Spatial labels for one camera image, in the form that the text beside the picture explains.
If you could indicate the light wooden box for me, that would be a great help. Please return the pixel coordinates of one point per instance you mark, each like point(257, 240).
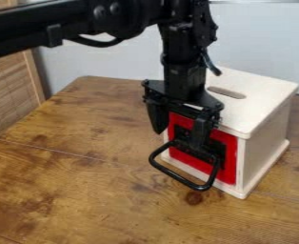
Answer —
point(253, 126)

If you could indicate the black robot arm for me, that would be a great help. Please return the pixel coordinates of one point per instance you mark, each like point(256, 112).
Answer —
point(101, 23)

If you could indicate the red drawer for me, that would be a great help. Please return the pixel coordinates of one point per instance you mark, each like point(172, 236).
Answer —
point(223, 144)

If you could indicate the wooden slatted panel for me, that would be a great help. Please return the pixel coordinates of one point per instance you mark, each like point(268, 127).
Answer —
point(20, 88)

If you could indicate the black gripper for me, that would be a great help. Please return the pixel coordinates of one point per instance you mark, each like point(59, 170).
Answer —
point(180, 94)

